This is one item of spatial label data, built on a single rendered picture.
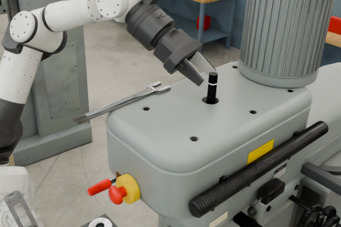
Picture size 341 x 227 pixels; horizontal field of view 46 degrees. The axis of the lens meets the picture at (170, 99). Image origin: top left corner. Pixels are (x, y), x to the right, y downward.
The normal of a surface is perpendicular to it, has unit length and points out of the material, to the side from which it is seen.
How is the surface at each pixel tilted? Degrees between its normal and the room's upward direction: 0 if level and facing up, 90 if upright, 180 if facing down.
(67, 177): 0
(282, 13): 90
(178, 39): 30
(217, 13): 90
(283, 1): 90
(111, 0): 81
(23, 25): 58
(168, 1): 90
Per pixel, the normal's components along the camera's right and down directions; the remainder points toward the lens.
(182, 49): 0.47, -0.62
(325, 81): 0.04, -0.88
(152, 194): -0.68, 0.33
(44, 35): 0.80, 0.33
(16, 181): 0.71, -0.20
